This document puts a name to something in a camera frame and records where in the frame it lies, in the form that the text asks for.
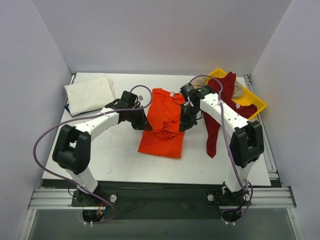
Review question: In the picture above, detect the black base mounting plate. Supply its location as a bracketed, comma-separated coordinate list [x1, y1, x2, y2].
[71, 181, 248, 222]

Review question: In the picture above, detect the folded white t shirt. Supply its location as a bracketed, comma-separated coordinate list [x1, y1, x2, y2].
[64, 75, 116, 117]

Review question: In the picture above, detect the purple cable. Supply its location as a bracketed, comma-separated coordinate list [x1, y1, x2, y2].
[33, 84, 153, 224]
[187, 74, 254, 224]

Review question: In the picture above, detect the beige t shirt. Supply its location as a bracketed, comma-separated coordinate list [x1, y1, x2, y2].
[191, 77, 243, 99]

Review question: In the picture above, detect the dark red t shirt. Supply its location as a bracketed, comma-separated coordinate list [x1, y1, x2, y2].
[202, 71, 258, 160]

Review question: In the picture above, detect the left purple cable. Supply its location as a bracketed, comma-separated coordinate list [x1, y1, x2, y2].
[33, 84, 153, 224]

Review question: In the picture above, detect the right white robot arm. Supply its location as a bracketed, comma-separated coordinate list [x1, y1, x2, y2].
[179, 83, 264, 204]

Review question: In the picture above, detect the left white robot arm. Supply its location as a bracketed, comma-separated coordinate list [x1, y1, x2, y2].
[52, 91, 152, 206]

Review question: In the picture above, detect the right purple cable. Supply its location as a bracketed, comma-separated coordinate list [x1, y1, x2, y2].
[187, 74, 254, 224]

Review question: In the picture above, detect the orange t shirt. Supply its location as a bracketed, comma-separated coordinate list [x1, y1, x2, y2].
[138, 88, 185, 159]

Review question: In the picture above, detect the folded blue t shirt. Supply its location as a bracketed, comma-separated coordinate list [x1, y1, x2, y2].
[64, 103, 74, 117]

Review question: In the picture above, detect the yellow plastic bin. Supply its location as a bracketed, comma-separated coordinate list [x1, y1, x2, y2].
[209, 68, 267, 120]

